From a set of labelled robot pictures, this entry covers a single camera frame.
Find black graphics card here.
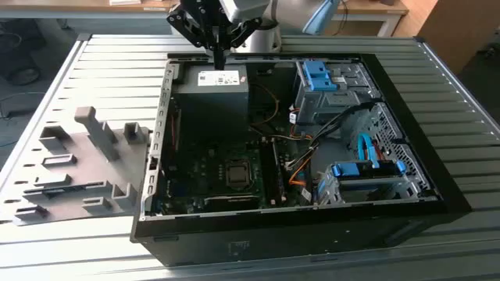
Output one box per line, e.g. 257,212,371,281
201,194,261,213

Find CPU socket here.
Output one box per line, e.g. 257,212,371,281
219,158,256,193

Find grey parts rack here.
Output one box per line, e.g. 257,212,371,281
11,105,153,228

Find green motherboard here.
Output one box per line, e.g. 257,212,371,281
160,136,316,216

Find wooden cabinet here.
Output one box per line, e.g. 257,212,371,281
401,0,500,77

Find light blue data cable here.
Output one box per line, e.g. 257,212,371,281
356,132,383,169

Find grey metal drive cage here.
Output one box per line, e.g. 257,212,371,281
293,60,383,126

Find black open PC case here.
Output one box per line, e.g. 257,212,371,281
129,52,472,268

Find grey power supply unit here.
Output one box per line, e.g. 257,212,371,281
171,64,251,144

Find blue plastic drive latch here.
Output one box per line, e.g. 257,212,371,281
301,60,337,92

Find silver CPU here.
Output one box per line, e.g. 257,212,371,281
225,164,251,186

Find black office chair base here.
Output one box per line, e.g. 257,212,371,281
476,40,500,61

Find hard disk in blue carrier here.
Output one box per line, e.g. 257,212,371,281
329,159,407,180

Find black wheeled bin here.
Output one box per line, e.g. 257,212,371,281
0,19,48,86

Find wooden desk white frame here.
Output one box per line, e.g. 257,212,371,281
0,0,409,37

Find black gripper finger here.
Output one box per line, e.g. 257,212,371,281
220,17,263,70
165,3,221,70

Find grey metal disk bay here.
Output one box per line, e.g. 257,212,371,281
315,172,421,206

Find black cable bundle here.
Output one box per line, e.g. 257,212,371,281
284,102,383,173

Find orange yellow wire bundle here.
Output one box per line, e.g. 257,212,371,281
288,157,315,187

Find yellow black power wires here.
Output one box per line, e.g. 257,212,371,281
269,131,313,143

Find thin orange wire loop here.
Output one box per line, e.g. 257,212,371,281
248,83,280,129

